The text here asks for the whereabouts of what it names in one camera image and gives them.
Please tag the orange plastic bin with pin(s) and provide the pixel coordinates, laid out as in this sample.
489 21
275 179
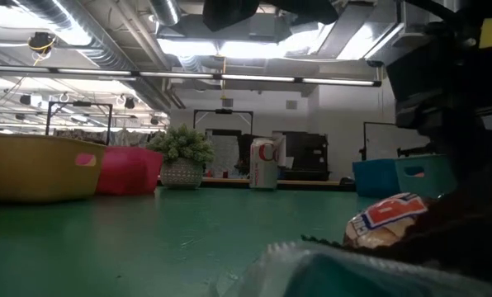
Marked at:
35 169

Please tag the grey-blue plastic bin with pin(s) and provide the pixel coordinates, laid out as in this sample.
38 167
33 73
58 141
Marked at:
419 177

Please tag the red plastic bin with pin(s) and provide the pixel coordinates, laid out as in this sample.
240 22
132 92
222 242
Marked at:
128 171

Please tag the silver Diet Coke can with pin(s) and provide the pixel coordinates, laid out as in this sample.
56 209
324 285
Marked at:
263 165

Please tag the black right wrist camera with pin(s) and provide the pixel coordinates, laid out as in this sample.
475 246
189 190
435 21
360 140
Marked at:
415 113

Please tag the blue plastic bin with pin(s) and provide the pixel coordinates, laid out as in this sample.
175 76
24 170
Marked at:
374 177

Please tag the artificial green potted plant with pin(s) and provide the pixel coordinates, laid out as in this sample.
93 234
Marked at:
183 148

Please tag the brown chocolate PayDay bar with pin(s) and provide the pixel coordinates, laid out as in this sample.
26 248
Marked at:
386 218

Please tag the clear Jolly Rancher packet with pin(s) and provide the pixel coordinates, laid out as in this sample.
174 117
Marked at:
332 276

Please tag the black metal rig frame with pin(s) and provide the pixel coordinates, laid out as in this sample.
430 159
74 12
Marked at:
47 119
223 111

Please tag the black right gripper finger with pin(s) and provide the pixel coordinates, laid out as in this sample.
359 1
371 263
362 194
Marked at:
479 156
440 156

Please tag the silver round air duct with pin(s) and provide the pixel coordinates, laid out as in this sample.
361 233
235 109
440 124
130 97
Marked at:
163 10

